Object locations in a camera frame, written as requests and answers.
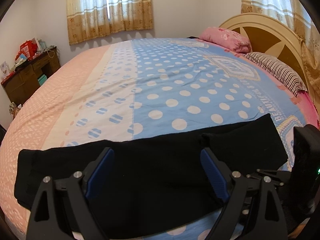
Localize black pants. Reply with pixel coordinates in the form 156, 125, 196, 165
14, 114, 287, 239

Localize red and gold bag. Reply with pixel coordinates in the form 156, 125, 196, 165
9, 102, 22, 119

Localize striped pillow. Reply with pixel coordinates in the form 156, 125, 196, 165
243, 52, 308, 96

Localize teal box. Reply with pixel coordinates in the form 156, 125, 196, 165
38, 74, 47, 86

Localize dark brown wooden desk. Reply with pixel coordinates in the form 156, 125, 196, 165
1, 46, 61, 105

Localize pink blue patterned bedspread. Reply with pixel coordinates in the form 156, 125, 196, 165
1, 38, 319, 239

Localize cream and brown headboard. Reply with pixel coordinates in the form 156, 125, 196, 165
218, 12, 320, 111

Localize pink floral pillow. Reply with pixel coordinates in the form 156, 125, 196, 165
199, 27, 252, 53

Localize red items on desk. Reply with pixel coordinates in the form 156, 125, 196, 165
15, 38, 41, 61

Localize beige patterned curtain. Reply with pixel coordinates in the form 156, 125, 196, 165
66, 0, 153, 45

